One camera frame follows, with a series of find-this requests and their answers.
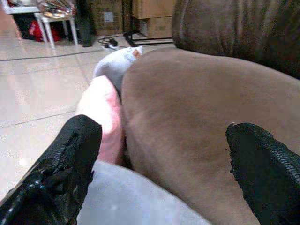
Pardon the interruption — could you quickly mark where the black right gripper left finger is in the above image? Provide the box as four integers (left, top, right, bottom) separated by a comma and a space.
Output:
0, 114, 103, 225

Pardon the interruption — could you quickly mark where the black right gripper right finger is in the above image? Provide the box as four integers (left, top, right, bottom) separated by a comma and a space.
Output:
225, 122, 300, 225

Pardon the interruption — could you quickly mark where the pink pillow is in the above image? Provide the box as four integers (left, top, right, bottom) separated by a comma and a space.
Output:
75, 76, 125, 166

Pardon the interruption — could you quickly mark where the light grey pillow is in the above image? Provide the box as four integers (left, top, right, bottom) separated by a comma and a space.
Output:
76, 160, 211, 225

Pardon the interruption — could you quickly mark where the brown fabric sofa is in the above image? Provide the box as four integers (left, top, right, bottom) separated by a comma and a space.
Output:
120, 0, 300, 225

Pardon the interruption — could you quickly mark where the grey and white pillow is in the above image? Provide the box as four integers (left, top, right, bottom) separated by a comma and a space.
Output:
93, 45, 143, 93

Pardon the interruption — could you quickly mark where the red bag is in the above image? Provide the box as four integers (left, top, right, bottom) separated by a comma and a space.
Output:
28, 20, 62, 43

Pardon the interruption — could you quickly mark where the black tower speaker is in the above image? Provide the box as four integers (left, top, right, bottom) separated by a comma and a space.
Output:
75, 0, 94, 48

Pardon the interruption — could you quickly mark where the white side table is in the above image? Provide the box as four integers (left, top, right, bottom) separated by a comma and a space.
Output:
1, 0, 79, 49

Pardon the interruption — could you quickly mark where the black metal stand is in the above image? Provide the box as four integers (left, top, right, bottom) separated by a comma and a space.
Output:
121, 0, 175, 47

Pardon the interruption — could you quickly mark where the cardboard box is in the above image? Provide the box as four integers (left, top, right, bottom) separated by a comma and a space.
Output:
132, 0, 177, 38

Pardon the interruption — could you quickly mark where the black floor cable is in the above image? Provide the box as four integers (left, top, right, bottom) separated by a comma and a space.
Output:
0, 36, 119, 62

